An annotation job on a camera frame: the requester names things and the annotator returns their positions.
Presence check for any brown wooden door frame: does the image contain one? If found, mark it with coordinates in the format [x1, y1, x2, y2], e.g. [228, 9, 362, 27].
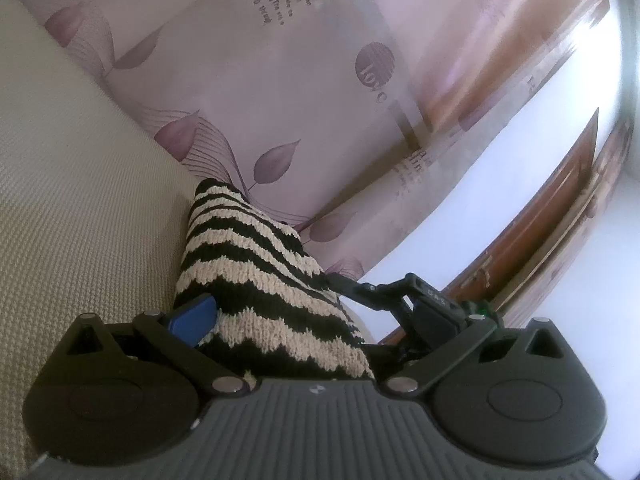
[380, 107, 636, 346]

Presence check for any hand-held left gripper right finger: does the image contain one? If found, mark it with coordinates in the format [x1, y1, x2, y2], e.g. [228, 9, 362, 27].
[382, 316, 571, 398]

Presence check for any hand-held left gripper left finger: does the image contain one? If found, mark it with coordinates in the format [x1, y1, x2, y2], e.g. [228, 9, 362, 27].
[64, 294, 251, 396]

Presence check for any black white zigzag knit garment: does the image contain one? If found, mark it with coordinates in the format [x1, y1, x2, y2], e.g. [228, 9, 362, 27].
[172, 179, 376, 380]

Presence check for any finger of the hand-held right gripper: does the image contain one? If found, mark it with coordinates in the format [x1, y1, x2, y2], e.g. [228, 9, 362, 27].
[326, 272, 427, 312]

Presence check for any purple leaf print curtain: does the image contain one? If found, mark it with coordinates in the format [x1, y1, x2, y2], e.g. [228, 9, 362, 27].
[25, 0, 618, 293]

